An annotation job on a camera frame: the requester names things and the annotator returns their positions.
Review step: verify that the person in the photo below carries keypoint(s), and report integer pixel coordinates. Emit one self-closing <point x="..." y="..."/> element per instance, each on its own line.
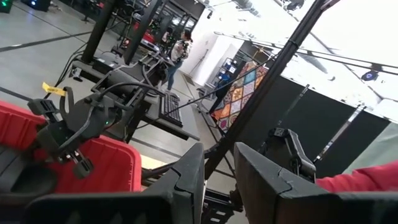
<point x="357" y="179"/>
<point x="180" y="53"/>

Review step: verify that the black mount with code label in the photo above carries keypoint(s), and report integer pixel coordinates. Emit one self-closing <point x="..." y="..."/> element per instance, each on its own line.
<point x="289" y="149"/>

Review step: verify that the black post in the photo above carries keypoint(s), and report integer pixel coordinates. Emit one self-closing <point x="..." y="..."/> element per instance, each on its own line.
<point x="141" y="31"/>
<point x="99" y="31"/>

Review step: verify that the red plastic bin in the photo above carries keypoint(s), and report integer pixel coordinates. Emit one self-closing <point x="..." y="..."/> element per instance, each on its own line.
<point x="109" y="165"/>

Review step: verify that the black aluminium frame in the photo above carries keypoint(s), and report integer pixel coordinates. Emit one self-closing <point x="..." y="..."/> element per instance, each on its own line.
<point x="267" y="84"/>

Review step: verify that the colourful patchwork quilt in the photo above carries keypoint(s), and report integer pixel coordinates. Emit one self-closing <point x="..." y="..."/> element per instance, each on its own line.
<point x="239" y="96"/>

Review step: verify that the silver metal bar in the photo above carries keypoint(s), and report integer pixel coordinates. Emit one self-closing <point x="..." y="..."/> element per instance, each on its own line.
<point x="339" y="137"/>

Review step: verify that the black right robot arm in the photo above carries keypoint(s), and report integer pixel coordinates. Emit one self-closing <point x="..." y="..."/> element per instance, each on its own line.
<point x="121" y="90"/>

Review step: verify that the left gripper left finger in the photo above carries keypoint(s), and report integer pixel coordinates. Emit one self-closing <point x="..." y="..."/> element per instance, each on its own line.
<point x="161" y="208"/>

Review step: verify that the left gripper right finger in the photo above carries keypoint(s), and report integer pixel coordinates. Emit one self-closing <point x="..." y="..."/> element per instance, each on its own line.
<point x="280" y="205"/>

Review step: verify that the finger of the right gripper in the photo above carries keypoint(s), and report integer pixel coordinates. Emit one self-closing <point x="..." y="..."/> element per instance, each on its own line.
<point x="66" y="155"/>
<point x="46" y="137"/>

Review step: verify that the black foam slide sandal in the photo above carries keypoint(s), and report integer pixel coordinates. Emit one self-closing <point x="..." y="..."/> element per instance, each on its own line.
<point x="34" y="182"/>

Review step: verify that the black keyboard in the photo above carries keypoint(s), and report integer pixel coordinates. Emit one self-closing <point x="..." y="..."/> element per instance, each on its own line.
<point x="171" y="109"/>

